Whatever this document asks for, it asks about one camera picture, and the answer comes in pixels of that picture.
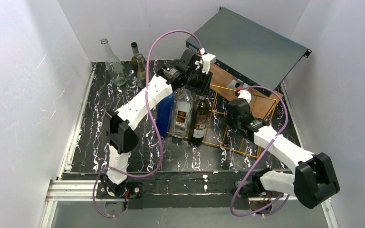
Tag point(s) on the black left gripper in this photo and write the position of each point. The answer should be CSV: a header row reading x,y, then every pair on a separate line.
x,y
202,87

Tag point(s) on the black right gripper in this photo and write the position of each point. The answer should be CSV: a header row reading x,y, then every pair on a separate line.
x,y
234,118

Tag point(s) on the clear square liquor bottle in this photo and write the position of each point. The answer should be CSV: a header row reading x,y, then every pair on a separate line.
x,y
182,113

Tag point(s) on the blue tall glass bottle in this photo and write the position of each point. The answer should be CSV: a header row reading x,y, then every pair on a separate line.
x,y
163,114

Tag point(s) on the clear labelled wine bottle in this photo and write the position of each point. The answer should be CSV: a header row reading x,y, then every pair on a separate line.
x,y
141,70

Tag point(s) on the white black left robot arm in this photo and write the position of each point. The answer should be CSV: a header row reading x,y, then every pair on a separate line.
x,y
121,124

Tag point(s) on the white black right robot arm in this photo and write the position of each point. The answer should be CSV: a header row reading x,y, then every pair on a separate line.
x,y
313,178

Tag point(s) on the dark green wine bottle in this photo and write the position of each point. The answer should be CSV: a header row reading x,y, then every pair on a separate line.
x,y
135,50

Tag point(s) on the clear tall empty bottle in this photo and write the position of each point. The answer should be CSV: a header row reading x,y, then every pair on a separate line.
x,y
114,66

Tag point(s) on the wooden board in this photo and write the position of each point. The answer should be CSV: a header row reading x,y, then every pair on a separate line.
x,y
261,105

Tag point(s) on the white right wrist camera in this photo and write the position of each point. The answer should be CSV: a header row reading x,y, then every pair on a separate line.
x,y
243,94

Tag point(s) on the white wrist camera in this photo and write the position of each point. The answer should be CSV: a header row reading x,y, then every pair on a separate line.
x,y
243,94
205,62

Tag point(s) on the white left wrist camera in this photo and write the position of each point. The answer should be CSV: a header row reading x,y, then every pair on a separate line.
x,y
205,62

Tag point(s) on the grey metal bracket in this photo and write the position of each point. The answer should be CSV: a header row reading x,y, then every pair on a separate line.
x,y
235,84

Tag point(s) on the gold wire wine rack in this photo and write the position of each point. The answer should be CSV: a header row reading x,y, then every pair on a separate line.
x,y
219,134

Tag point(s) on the grey rack-mount network switch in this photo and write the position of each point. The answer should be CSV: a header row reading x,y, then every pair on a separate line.
x,y
249,51

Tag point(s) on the aluminium frame rail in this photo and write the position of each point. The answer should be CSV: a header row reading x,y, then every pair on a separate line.
x,y
193,188

